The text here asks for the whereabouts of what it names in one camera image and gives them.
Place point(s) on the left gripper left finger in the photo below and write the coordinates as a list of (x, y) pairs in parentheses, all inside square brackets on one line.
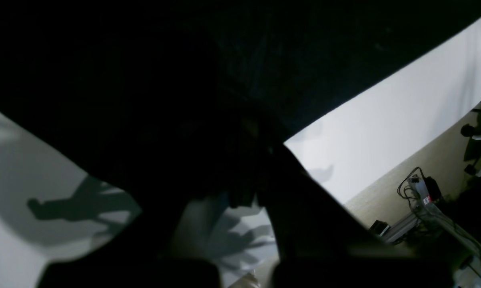
[(187, 178)]

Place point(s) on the equipment rack beside table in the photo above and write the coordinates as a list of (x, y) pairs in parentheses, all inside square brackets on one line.
[(426, 218)]

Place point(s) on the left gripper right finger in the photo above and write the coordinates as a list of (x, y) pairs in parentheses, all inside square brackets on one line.
[(321, 245)]

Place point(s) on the black t-shirt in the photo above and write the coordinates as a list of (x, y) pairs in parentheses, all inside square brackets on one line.
[(301, 58)]

